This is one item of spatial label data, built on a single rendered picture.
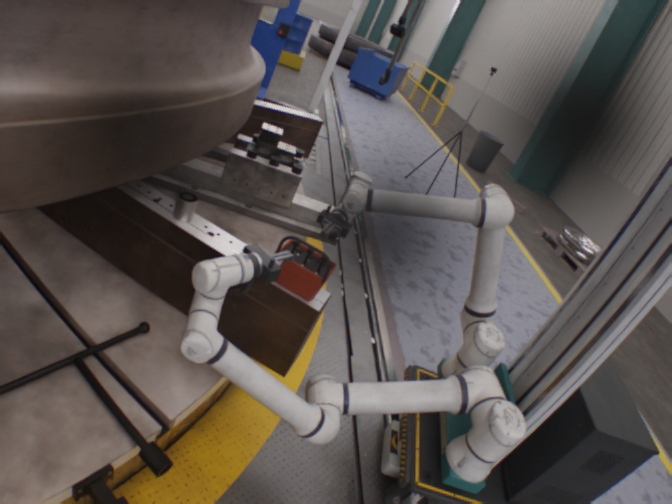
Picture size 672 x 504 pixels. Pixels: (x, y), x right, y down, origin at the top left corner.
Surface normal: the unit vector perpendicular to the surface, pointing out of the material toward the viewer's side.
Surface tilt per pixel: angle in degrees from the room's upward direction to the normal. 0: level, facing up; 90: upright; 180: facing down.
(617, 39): 90
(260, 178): 90
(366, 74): 90
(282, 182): 90
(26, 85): 56
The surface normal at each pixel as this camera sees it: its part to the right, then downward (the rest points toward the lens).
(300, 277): -0.39, 0.44
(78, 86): 0.86, -0.11
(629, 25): 0.01, 0.51
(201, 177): 0.13, 0.23
